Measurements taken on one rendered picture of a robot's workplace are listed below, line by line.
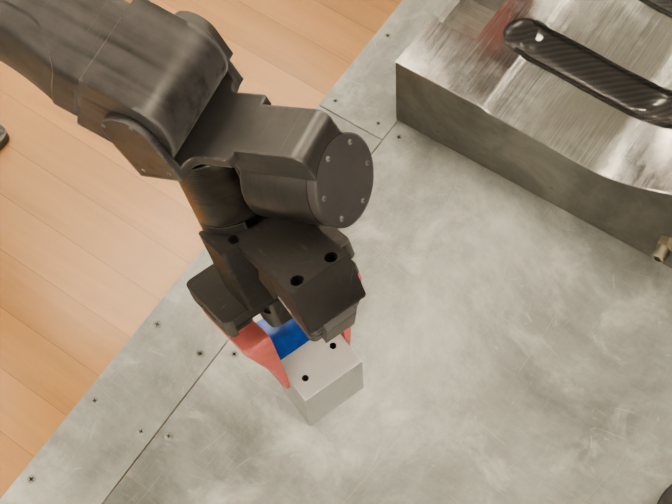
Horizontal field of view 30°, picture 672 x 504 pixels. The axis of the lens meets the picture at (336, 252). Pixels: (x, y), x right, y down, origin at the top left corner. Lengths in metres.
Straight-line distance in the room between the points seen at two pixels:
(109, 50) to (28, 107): 0.50
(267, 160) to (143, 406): 0.39
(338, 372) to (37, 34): 0.32
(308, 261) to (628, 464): 0.39
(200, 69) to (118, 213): 0.42
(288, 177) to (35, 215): 0.47
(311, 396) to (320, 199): 0.20
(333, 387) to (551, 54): 0.38
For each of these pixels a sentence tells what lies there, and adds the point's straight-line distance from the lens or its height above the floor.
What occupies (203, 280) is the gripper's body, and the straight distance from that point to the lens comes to 0.85.
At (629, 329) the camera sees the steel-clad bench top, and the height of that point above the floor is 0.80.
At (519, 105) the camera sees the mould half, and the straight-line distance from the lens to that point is 1.07.
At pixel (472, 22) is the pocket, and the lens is 1.15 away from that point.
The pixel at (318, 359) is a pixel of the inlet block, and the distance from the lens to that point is 0.89.
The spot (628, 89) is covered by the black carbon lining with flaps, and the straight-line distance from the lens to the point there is 1.10.
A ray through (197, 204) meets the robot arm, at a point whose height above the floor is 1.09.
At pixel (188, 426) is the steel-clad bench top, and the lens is 1.04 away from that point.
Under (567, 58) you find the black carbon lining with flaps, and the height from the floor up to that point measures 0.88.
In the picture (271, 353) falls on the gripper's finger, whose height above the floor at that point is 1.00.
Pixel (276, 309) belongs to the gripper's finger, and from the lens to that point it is 0.82.
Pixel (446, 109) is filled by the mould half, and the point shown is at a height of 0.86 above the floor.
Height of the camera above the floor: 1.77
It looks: 63 degrees down
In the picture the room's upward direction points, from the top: 6 degrees counter-clockwise
